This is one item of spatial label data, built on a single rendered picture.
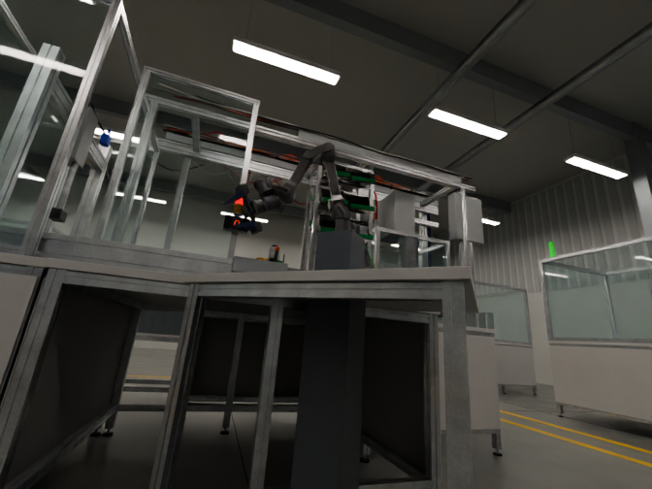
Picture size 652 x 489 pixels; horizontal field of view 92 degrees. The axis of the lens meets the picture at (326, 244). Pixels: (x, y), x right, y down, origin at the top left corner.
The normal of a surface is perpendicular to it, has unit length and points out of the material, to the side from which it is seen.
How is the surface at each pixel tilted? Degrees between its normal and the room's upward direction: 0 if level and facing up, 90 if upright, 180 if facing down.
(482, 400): 90
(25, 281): 90
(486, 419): 90
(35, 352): 90
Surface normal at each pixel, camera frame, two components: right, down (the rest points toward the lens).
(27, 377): 0.34, -0.25
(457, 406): -0.44, -0.29
